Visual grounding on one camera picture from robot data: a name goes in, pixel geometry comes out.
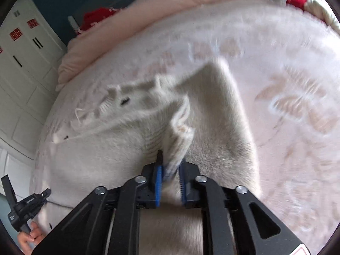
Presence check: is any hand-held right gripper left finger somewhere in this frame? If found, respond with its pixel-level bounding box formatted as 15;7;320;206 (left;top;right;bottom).
31;150;163;255

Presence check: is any red cloth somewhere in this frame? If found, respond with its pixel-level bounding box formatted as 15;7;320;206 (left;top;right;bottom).
286;0;308;9
79;7;120;31

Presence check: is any pink floral blanket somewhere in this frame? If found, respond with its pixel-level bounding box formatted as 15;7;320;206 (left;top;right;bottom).
29;0;340;255

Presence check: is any cream knitted blanket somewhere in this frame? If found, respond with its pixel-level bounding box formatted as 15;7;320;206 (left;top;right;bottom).
303;0;340;34

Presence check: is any pink quilt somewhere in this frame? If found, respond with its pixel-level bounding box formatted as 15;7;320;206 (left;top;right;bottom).
56;0;263;91

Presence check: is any white wardrobe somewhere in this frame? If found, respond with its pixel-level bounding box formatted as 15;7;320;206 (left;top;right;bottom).
0;0;69;220

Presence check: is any person's left hand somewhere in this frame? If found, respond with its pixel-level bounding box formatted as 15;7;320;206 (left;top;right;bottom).
17;221;46;253

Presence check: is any beige knit sweater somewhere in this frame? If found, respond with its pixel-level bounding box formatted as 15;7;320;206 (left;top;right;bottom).
52;60;263;255

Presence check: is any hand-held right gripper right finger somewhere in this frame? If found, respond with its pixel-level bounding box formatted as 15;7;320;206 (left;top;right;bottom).
178;162;312;255

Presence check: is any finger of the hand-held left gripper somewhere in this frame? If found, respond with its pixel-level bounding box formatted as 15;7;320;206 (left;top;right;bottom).
1;175;17;205
37;188;52;201

